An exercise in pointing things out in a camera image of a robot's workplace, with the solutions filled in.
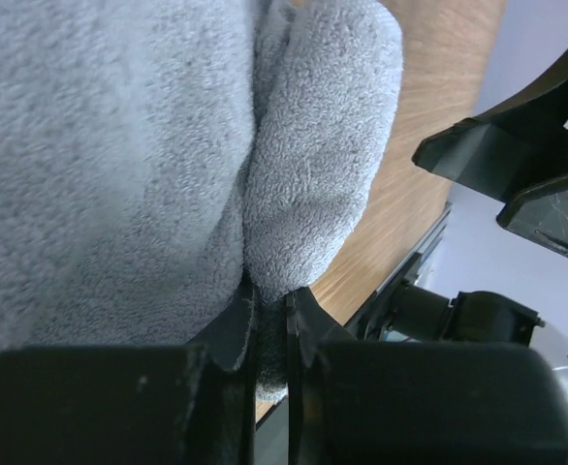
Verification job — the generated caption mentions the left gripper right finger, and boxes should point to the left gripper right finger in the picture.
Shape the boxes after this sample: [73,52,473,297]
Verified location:
[285,294,568,464]

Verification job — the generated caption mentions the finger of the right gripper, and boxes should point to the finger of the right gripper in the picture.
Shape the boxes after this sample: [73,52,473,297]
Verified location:
[412,48,568,258]

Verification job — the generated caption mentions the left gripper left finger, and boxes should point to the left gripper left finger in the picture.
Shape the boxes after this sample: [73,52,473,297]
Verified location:
[0,283,256,464]

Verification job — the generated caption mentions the grey panda towel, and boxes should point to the grey panda towel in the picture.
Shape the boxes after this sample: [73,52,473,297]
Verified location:
[0,1,403,401]

